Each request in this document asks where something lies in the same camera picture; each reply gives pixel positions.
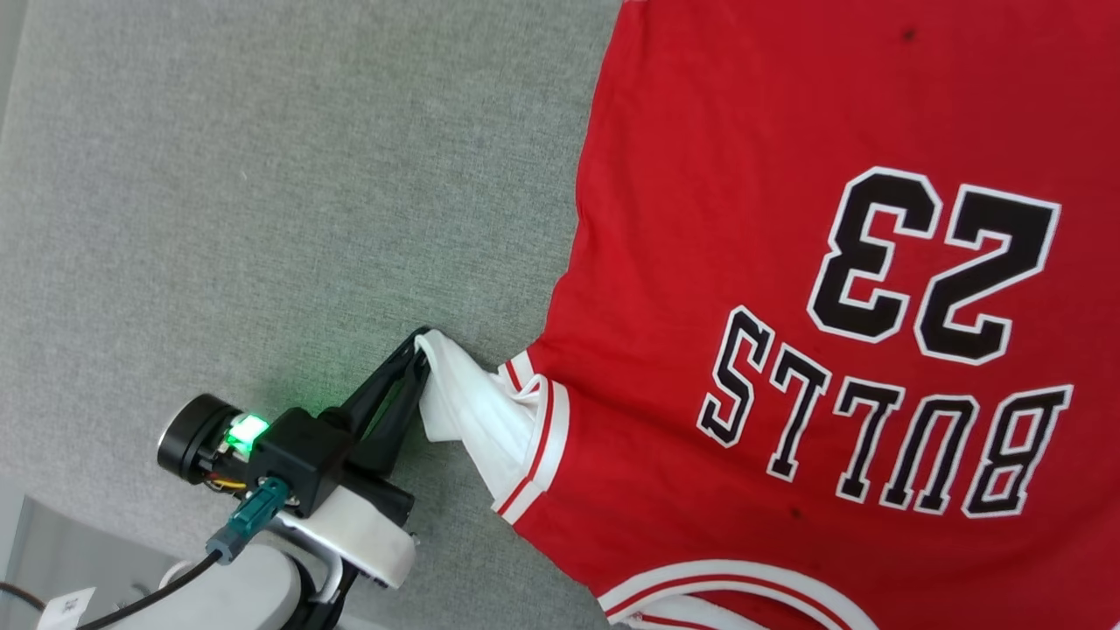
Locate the black cable with teal plug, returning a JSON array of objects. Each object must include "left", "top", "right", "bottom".
[{"left": 0, "top": 477, "right": 290, "bottom": 630}]

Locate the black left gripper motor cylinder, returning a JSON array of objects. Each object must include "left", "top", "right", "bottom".
[{"left": 157, "top": 394, "right": 268, "bottom": 487}]

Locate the red basketball jersey white trim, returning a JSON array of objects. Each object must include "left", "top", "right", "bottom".
[{"left": 414, "top": 0, "right": 1120, "bottom": 630}]

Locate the grey fabric sofa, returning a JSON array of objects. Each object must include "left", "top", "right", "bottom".
[{"left": 0, "top": 0, "right": 631, "bottom": 630}]

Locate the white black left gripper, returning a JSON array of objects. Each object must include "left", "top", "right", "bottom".
[{"left": 278, "top": 327, "right": 435, "bottom": 590}]

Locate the white cable label tag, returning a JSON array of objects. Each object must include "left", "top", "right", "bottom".
[{"left": 39, "top": 588, "right": 95, "bottom": 630}]

